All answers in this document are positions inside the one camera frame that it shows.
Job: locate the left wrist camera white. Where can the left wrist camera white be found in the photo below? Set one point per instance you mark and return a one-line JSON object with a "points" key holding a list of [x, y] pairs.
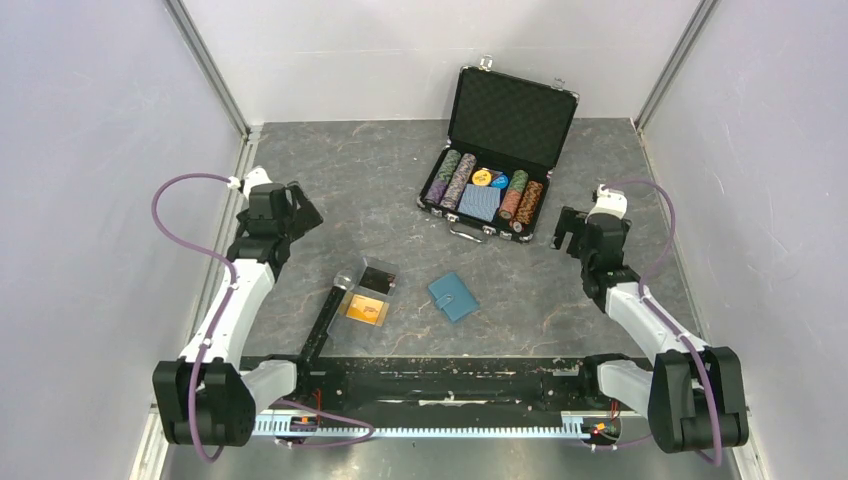
{"points": [[251, 180]]}

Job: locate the blue card holder wallet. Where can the blue card holder wallet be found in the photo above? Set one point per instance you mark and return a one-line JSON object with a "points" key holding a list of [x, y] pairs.
{"points": [[452, 297]]}

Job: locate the white slotted cable duct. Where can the white slotted cable duct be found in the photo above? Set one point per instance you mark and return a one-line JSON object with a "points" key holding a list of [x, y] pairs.
{"points": [[297, 425]]}

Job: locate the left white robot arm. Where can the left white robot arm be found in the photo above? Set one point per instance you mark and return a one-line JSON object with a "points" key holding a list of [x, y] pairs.
{"points": [[203, 397]]}

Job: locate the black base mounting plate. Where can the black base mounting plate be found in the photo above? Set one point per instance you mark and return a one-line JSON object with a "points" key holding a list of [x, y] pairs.
{"points": [[459, 391]]}

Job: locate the black poker chip case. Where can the black poker chip case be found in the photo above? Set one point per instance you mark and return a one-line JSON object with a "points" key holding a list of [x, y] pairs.
{"points": [[509, 123]]}

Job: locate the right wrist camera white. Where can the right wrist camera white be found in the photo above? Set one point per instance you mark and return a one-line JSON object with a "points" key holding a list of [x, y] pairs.
{"points": [[609, 202]]}

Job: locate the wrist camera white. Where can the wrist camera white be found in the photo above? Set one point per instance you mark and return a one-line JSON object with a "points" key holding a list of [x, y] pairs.
{"points": [[609, 202], [251, 180]]}

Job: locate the blue playing card deck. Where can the blue playing card deck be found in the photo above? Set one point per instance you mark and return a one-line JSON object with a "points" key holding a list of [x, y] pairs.
{"points": [[480, 202]]}

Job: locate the pink grey chip row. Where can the pink grey chip row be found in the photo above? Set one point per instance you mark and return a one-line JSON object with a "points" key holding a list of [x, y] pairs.
{"points": [[458, 181]]}

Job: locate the blue dealer button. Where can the blue dealer button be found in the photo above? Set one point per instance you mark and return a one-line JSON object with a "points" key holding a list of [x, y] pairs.
{"points": [[501, 181]]}

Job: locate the orange brown chip row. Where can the orange brown chip row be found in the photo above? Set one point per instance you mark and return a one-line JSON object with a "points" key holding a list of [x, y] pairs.
{"points": [[528, 204]]}

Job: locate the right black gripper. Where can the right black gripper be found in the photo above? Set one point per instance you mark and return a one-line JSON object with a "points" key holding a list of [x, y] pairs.
{"points": [[571, 221]]}

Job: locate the clear plastic card box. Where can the clear plastic card box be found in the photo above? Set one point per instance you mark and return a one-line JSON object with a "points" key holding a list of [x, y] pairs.
{"points": [[344, 330]]}

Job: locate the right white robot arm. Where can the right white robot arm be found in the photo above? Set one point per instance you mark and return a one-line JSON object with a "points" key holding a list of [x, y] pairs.
{"points": [[693, 396]]}

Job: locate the yellow dealer button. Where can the yellow dealer button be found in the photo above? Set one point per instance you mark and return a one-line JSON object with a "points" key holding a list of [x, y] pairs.
{"points": [[482, 177]]}

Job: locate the dark card stack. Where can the dark card stack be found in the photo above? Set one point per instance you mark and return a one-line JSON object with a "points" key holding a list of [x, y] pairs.
{"points": [[380, 279]]}

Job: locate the green red chip row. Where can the green red chip row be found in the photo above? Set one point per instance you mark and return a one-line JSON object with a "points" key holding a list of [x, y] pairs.
{"points": [[513, 195]]}

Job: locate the purple green chip row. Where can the purple green chip row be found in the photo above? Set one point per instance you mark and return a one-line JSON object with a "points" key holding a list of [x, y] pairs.
{"points": [[443, 176]]}

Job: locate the black microphone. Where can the black microphone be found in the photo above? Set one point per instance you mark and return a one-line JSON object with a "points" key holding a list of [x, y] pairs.
{"points": [[313, 345]]}

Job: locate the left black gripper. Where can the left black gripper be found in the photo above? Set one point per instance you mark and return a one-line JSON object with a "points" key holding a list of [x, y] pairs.
{"points": [[304, 217]]}

